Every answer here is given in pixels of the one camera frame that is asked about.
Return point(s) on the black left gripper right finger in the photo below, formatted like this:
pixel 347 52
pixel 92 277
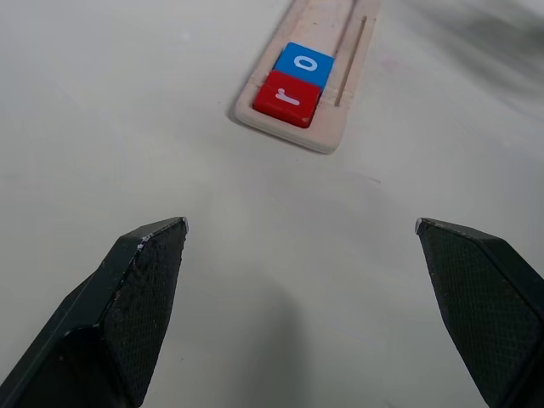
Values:
pixel 489 306

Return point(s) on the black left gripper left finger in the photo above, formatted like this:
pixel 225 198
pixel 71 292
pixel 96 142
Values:
pixel 106 323

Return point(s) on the red letter tile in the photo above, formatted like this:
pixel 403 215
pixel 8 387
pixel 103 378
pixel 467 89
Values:
pixel 285 99

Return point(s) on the wooden tile rack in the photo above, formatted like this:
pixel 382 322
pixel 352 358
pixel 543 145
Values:
pixel 310 64

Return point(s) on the blue letter tile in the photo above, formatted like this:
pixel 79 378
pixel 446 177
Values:
pixel 305 64

